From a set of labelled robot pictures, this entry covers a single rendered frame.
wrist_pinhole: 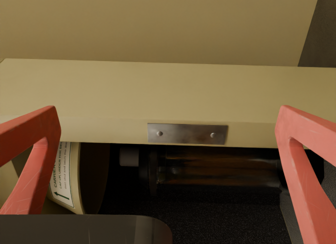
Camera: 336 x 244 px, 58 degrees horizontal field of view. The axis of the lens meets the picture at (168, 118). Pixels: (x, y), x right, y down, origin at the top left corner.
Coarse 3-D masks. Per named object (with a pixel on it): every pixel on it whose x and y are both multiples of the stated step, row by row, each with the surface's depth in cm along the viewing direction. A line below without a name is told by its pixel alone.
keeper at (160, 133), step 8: (152, 128) 27; (160, 128) 27; (168, 128) 27; (176, 128) 27; (184, 128) 27; (192, 128) 27; (200, 128) 27; (208, 128) 27; (216, 128) 27; (224, 128) 27; (152, 136) 27; (160, 136) 27; (168, 136) 27; (176, 136) 27; (184, 136) 27; (192, 136) 27; (200, 136) 27; (208, 136) 27; (216, 136) 27; (224, 136) 27
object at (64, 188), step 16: (64, 144) 35; (80, 144) 34; (96, 144) 50; (64, 160) 35; (80, 160) 49; (96, 160) 50; (64, 176) 35; (80, 176) 48; (96, 176) 49; (48, 192) 37; (64, 192) 36; (80, 192) 35; (96, 192) 47; (80, 208) 36; (96, 208) 44
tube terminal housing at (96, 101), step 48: (0, 96) 29; (48, 96) 29; (96, 96) 29; (144, 96) 29; (192, 96) 29; (240, 96) 30; (288, 96) 30; (192, 144) 28; (240, 144) 28; (0, 192) 33
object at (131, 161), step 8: (144, 144) 40; (120, 152) 43; (128, 152) 43; (136, 152) 43; (144, 152) 40; (120, 160) 43; (128, 160) 43; (136, 160) 43; (144, 160) 40; (144, 168) 40; (144, 176) 40; (144, 184) 41
